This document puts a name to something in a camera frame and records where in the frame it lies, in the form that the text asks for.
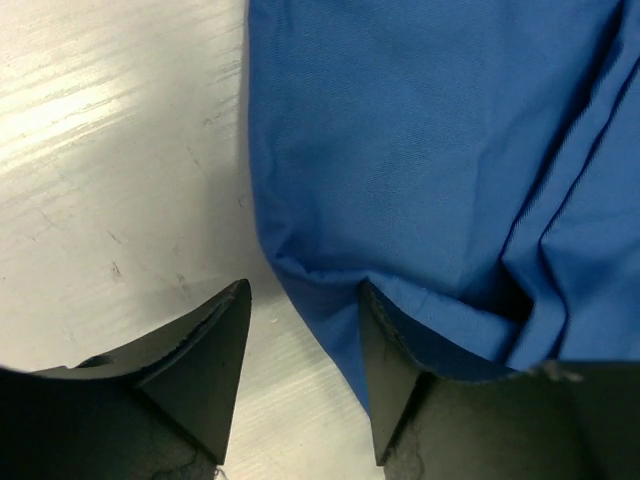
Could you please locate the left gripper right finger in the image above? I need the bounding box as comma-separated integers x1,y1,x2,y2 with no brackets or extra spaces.
358,281,512,464

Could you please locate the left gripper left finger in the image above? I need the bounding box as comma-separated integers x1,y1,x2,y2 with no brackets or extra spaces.
36,279,252,463

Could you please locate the blue surgical drape cloth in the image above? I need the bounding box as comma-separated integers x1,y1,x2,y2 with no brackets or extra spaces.
248,1,639,402

